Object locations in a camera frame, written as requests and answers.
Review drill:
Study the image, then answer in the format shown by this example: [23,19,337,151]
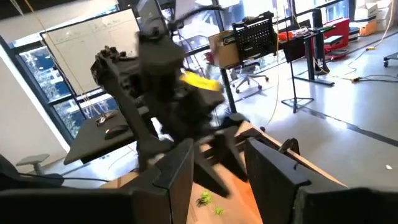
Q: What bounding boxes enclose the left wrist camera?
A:
[136,0,170,37]

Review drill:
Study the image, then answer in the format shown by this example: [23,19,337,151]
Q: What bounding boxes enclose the black chair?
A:
[0,154,65,191]

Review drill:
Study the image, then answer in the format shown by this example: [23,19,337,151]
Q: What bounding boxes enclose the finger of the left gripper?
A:
[194,138,233,198]
[214,113,249,183]

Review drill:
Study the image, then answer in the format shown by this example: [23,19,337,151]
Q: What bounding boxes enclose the whiteboard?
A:
[39,6,141,96]

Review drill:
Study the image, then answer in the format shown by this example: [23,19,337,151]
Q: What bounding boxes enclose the dark desk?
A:
[63,107,156,166]

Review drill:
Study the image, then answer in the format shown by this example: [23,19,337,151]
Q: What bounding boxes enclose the large window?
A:
[6,37,125,147]

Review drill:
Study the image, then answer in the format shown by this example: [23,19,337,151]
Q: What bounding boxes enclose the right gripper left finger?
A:
[0,138,195,224]

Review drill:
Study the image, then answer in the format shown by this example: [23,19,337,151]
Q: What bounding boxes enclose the orange box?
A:
[359,20,379,37]

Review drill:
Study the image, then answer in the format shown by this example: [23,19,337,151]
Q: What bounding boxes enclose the black table clamp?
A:
[277,138,301,156]

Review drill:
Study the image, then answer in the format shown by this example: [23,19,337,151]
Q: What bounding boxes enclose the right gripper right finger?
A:
[244,138,398,224]

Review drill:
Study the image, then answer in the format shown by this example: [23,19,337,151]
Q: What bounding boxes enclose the black standing desk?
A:
[277,7,336,87]

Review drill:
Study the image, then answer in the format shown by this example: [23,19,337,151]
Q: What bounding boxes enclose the cardboard box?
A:
[207,30,242,70]

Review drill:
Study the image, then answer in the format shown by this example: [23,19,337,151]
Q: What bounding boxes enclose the yellow tag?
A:
[179,70,222,92]

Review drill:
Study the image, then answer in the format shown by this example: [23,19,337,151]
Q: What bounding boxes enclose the yellow cable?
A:
[262,17,280,130]

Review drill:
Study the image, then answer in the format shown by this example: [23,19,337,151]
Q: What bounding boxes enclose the grey chair armrest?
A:
[15,152,50,175]

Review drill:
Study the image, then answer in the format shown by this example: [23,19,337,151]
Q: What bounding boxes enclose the small silver tool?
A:
[95,109,119,126]

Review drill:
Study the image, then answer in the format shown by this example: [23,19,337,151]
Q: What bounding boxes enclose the thin black cable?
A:
[18,172,110,184]

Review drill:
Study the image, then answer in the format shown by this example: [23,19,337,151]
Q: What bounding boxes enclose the black computer mouse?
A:
[104,124,130,140]

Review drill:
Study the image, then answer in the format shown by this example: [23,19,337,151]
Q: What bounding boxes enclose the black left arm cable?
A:
[167,4,224,38]

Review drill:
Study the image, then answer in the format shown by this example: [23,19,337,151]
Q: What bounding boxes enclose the red tool chest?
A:
[323,17,351,58]

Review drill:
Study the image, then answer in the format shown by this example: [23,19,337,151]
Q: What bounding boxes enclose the black perforated crate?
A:
[231,11,279,65]

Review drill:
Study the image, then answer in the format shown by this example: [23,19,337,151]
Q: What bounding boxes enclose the white boxes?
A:
[354,0,392,22]

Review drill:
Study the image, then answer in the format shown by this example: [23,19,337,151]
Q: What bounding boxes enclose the grey office chair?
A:
[229,60,271,95]

